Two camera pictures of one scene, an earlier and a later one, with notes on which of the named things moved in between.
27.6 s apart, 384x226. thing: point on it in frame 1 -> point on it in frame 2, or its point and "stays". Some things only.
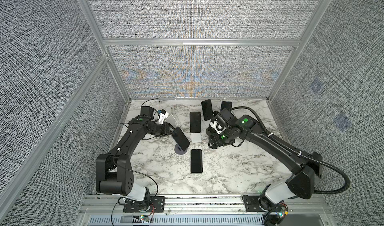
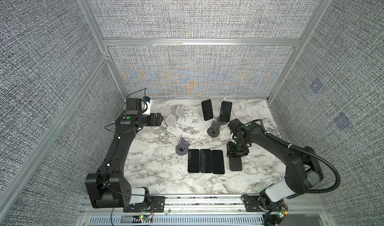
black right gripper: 214,141 -> 230,149
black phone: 207,109 stays
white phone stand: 171,120 -> 183,120
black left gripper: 166,129 -> 158,119
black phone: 180,138 -> 205,161
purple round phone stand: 178,150 stays
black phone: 226,105 stays
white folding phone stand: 196,137 -> 172,127
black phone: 195,117 -> 217,161
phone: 228,118 -> 235,163
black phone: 196,161 stays
